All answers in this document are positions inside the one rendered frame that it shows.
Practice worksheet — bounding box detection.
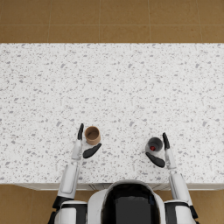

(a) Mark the grey cup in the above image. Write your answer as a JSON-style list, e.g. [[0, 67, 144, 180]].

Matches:
[[144, 136, 165, 155]]

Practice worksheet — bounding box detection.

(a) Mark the robot body with dark centre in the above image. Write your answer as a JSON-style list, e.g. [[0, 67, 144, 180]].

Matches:
[[87, 179, 167, 224]]

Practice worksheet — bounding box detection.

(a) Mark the brown paper cup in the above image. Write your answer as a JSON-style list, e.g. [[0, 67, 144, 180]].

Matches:
[[84, 125, 102, 146]]

